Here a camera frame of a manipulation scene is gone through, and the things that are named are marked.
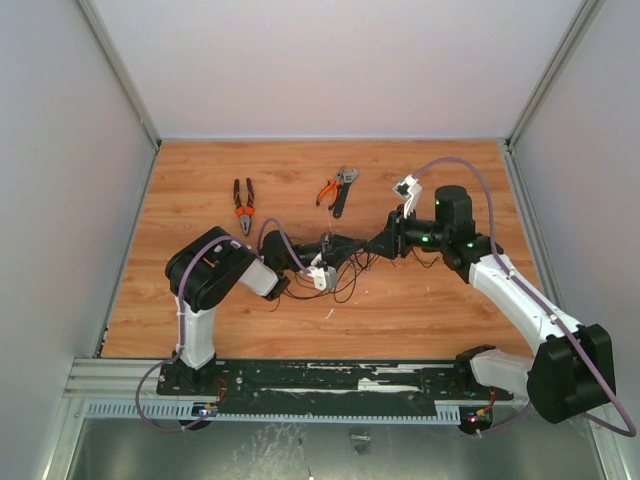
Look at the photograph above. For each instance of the right aluminium frame post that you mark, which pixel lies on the right aluminium frame post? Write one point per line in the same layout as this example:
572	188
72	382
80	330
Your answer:
569	43

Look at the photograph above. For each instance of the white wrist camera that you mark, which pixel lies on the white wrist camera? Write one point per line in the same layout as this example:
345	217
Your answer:
323	278
409	189

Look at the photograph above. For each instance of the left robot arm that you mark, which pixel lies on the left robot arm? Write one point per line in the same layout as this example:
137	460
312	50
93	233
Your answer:
204	272

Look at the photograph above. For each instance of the aluminium front rail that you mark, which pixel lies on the aluminium front rail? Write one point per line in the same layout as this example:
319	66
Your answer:
100	377

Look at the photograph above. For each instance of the black adjustable wrench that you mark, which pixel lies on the black adjustable wrench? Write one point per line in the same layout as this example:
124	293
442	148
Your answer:
346	180

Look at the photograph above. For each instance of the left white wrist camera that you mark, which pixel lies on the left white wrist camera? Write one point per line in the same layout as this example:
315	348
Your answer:
323	278

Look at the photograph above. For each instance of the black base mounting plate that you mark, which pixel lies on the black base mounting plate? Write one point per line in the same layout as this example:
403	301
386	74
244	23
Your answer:
351	404

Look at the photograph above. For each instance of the left aluminium frame post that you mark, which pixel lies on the left aluminium frame post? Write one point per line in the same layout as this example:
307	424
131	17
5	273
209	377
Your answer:
117	65

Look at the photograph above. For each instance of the orange black combination pliers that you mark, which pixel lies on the orange black combination pliers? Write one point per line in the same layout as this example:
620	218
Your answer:
244	210

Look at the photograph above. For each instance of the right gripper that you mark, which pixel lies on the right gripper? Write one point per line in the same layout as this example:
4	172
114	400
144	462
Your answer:
393	235

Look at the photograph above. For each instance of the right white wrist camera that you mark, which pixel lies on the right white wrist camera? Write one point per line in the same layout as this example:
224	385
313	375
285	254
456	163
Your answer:
409	189

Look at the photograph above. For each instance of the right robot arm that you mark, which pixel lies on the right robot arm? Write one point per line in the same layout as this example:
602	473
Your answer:
570	371

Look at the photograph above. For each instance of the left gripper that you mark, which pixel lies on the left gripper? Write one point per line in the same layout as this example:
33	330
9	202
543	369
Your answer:
335	249

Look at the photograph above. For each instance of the aluminium frame post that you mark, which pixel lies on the aluminium frame post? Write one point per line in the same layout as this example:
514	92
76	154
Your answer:
117	65
569	43

